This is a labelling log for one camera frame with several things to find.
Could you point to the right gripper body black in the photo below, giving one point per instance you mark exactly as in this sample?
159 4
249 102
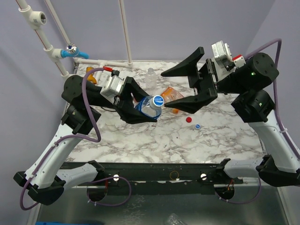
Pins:
208 78

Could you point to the orange plastic jar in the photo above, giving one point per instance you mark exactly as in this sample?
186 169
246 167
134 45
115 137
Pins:
170 94

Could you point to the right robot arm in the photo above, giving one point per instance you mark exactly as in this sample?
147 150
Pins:
247 78

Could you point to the blue label water bottle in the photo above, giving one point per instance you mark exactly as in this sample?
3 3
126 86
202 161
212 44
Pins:
151 106

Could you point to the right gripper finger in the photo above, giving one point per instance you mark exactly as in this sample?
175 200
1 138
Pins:
186 68
192 104

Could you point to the white pvc pipe frame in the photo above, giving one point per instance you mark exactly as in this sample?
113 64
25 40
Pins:
36 19

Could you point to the red bottle cap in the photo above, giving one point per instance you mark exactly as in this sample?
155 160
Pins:
188 119

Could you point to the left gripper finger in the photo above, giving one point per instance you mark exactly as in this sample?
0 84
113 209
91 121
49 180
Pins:
133 91
133 116

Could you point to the blue faucet valve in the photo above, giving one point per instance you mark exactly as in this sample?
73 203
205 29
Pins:
73 51

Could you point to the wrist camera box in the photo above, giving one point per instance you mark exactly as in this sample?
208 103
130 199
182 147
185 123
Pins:
224 63
112 87

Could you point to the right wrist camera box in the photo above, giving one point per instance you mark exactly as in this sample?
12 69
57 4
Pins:
224 63

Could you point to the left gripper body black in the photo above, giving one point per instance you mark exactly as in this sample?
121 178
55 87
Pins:
125 94

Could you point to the clear bottle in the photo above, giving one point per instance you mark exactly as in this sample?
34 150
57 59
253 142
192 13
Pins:
151 79

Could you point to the orange faucet valve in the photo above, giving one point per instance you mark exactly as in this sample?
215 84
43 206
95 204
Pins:
91 77

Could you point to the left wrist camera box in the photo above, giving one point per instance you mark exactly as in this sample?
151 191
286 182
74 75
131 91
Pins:
112 87

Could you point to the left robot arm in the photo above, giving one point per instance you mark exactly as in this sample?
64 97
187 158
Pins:
45 181

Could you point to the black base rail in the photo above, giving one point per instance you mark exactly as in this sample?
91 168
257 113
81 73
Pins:
162 179

